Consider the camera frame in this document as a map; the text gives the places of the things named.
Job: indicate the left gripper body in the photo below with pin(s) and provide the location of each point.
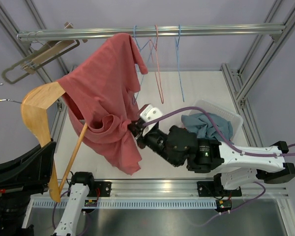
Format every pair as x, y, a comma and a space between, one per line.
20, 167

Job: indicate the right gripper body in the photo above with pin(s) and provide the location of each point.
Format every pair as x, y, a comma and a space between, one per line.
136, 130

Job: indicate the dusty pink garment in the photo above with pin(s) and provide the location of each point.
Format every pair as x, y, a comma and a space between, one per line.
101, 90

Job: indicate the grey t shirt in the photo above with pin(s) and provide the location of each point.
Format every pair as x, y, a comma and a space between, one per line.
200, 125

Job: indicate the pink hanger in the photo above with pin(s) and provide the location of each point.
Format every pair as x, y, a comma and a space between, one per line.
154, 56

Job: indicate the light blue wire hanger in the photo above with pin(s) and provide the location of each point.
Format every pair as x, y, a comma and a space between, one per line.
177, 41

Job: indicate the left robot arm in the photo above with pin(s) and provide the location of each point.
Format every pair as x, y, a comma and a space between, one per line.
14, 208

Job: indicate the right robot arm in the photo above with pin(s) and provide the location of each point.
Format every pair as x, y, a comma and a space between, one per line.
180, 147

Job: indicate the tan wooden clip hanger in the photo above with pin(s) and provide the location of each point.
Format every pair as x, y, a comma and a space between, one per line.
49, 52

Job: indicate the white plastic basket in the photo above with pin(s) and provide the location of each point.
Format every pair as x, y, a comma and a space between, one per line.
228, 114

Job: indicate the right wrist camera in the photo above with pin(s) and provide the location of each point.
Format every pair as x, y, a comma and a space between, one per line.
149, 113

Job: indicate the white slotted cable duct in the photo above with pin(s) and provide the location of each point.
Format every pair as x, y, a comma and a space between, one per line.
151, 204

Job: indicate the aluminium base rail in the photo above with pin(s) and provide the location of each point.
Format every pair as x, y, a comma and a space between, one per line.
181, 188

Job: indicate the aluminium hanging rail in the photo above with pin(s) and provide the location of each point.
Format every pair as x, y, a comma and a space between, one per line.
164, 31

